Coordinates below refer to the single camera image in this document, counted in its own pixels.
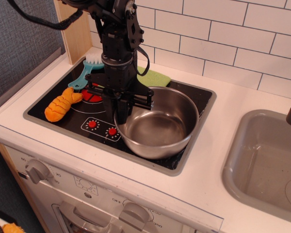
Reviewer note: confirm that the blue dish brush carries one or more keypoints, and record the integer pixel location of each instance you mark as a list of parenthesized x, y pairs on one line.
[(92, 62)]

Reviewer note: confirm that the left red stove knob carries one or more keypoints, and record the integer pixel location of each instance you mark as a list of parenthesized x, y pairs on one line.
[(92, 124)]

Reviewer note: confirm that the right grey oven knob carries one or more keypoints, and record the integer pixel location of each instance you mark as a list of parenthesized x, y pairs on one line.
[(135, 216)]

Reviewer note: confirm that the orange plush shrimp toy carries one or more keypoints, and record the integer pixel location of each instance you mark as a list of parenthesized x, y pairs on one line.
[(58, 108)]

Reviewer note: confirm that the red stove knob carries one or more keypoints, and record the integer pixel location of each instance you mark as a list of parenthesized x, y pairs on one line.
[(92, 124), (112, 131)]

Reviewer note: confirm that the stainless steel pot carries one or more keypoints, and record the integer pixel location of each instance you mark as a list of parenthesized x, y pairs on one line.
[(163, 131)]

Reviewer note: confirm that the wooden side post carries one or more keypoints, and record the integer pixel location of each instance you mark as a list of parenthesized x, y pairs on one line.
[(77, 38)]

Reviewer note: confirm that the grey oven knob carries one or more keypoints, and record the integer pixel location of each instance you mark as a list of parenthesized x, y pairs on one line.
[(135, 216), (37, 171)]

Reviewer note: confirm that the black toy stove top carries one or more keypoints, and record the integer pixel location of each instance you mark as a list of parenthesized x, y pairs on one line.
[(75, 123)]

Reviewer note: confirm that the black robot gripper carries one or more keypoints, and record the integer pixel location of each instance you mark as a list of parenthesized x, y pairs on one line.
[(120, 90)]

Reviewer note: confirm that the left grey oven knob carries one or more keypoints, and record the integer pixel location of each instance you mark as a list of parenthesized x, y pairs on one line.
[(37, 171)]

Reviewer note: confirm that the orange plush toy bottom corner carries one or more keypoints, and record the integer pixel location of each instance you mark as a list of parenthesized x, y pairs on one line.
[(11, 228)]

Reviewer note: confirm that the grey sink basin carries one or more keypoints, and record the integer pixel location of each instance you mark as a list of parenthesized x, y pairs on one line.
[(257, 171)]

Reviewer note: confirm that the grey oven door handle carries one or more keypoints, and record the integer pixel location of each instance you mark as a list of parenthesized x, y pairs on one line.
[(87, 221)]

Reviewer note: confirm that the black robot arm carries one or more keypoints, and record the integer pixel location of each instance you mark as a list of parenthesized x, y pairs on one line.
[(121, 36)]

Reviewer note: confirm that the right red stove knob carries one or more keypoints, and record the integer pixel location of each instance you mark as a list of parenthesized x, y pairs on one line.
[(112, 131)]

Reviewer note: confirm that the green cloth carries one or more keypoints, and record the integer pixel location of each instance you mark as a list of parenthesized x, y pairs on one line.
[(153, 78)]

